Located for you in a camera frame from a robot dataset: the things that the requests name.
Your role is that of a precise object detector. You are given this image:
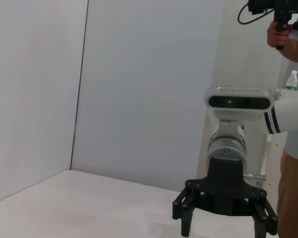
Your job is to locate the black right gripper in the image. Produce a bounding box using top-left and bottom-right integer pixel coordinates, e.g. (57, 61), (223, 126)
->
(172, 157), (280, 238)

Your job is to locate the person forearm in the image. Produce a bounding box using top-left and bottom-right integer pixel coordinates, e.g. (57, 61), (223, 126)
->
(281, 37), (298, 64)

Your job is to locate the person hand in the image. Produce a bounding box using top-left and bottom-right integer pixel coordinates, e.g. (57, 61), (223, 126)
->
(266, 21), (294, 52)

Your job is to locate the silver bolt clamp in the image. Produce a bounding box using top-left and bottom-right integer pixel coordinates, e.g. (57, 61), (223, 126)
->
(243, 173), (267, 186)

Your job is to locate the person in grey shirt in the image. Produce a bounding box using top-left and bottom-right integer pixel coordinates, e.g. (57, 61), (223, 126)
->
(276, 41), (298, 238)

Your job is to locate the clear plastic water bottle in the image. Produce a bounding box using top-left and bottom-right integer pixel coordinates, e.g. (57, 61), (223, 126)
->
(285, 70), (298, 91)

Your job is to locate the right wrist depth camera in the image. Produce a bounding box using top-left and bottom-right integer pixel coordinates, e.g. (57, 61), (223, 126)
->
(204, 85), (275, 120)

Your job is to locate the black video camera cable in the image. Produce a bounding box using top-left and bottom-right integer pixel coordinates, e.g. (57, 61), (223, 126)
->
(237, 4), (274, 26)

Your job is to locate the black handheld video camera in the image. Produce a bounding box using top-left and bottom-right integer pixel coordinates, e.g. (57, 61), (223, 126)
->
(247, 0), (298, 51)

